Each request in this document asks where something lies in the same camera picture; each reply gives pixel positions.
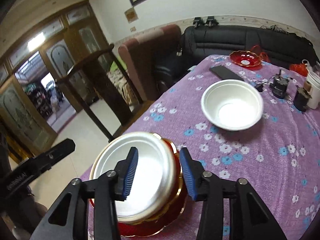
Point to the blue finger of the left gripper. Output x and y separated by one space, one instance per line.
55 152

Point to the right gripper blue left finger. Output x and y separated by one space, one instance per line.
67 218

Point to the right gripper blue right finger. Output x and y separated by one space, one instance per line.
250 218

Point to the large red plastic plate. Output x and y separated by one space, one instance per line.
147 229

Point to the white paper plate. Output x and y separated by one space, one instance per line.
136 177

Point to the medium red gold-rimmed plate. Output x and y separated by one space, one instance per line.
178 179

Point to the large white bowl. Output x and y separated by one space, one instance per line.
232 105

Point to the dark wooden chair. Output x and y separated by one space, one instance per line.
94 72

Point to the wooden glass door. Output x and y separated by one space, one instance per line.
30 96

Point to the dark small jar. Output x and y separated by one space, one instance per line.
301 99

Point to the maroon armchair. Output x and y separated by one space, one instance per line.
140 54

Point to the black smartphone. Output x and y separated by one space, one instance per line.
224 73

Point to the white plastic jar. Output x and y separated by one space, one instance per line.
314 80

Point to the small red plate far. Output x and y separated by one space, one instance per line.
245 58

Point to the black leather sofa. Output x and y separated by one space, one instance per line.
195 44

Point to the small wall plaque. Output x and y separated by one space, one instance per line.
131 15

